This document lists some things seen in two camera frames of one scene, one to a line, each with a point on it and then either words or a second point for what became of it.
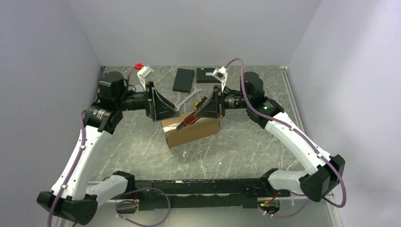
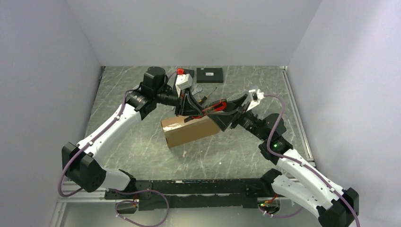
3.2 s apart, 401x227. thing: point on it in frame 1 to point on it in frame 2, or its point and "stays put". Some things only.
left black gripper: (161, 109) to (190, 107)
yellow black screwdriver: (200, 101) stays put
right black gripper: (213, 108) to (223, 120)
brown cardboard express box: (200, 129) stays put
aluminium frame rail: (291, 98) stays put
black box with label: (205, 75) stays put
